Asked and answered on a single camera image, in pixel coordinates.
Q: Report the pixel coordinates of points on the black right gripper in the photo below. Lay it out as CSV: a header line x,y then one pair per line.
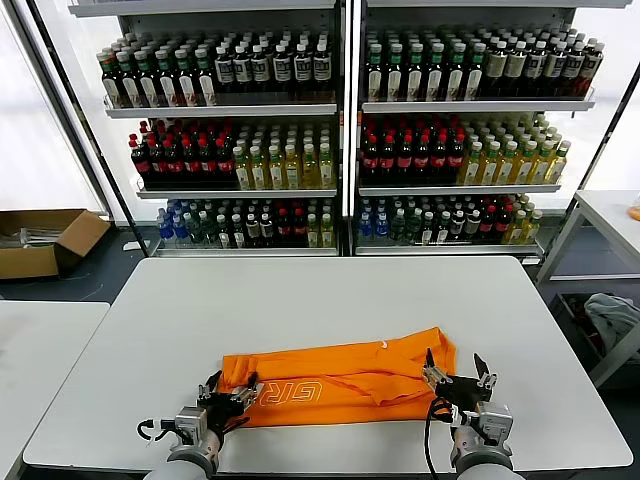
x,y
462,392

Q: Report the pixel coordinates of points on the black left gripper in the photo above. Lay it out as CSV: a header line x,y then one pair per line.
x,y
222,410

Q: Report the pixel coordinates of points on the orange t-shirt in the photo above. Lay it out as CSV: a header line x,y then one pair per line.
x,y
325,370

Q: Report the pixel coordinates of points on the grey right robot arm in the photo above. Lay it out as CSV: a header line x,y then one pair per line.
x,y
480,460

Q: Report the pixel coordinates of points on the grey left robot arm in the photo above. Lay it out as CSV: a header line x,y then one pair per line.
x,y
195,460

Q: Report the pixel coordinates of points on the black storage bin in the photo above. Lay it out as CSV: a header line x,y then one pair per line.
x,y
568,319

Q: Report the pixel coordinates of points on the grey metal shelf board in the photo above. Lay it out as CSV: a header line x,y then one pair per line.
x,y
498,2
458,189
448,248
238,193
238,251
473,106
198,5
223,110

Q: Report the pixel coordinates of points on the dark drink bottle white cap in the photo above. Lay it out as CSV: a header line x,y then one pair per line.
x,y
238,232
427,228
442,228
223,232

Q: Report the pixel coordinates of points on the dark bottle pale label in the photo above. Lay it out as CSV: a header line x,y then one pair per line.
x,y
252,230
458,225
473,225
266,230

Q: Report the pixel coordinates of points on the red cap cola bottle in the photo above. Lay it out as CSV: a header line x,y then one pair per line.
x,y
283,229
371,162
488,224
388,162
504,224
190,164
405,162
173,164
157,164
208,164
423,162
140,164
298,229
440,162
457,162
225,164

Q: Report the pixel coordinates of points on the clear green water bottle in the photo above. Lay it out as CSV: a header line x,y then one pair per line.
x,y
413,227
191,230
397,227
206,229

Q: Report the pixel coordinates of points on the yellow tea bottle white cap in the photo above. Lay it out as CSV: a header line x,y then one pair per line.
x,y
312,232
541,167
309,172
258,172
326,172
326,232
292,172
533,227
506,167
275,172
518,228
558,167
524,167
241,172
470,167
488,167

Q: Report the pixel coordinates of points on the crumpled grey cloth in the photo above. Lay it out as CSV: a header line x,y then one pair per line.
x,y
610,319

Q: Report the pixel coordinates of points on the blue label water bottle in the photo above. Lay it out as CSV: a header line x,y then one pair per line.
x,y
163,229
381,228
178,230
365,228

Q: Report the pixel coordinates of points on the small white flat object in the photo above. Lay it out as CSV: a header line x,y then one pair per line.
x,y
132,245

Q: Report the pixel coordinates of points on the brown cardboard box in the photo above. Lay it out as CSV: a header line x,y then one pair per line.
x,y
28,261

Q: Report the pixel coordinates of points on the small orange object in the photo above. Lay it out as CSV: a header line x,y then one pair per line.
x,y
635,211

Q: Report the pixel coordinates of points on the wrapped metal parts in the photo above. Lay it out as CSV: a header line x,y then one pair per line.
x,y
43,235

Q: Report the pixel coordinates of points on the dark tea bottle green cap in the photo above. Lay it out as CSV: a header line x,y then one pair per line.
x,y
129,82
374,79
206,82
394,79
147,82
167,82
455,79
414,79
434,79
474,79
187,82
111,82

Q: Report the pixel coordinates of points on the dark bottle beige label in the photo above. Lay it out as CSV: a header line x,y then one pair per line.
x,y
517,64
497,64

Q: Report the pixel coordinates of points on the dark bottle white square label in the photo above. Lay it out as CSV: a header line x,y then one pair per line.
x,y
224,69
261,69
302,67
592,62
536,64
554,64
321,67
281,68
243,69
573,63

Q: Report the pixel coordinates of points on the grey metal shelf rack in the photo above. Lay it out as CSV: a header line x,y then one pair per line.
x,y
448,20
198,22

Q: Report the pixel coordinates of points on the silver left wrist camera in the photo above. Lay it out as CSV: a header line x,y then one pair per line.
x,y
191,422

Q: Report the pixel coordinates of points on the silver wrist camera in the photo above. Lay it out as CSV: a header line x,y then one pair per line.
x,y
191,422
495,422

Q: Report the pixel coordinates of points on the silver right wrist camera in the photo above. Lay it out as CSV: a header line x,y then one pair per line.
x,y
495,422

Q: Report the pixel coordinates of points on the grey metal frame table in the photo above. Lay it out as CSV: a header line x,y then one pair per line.
x,y
608,209

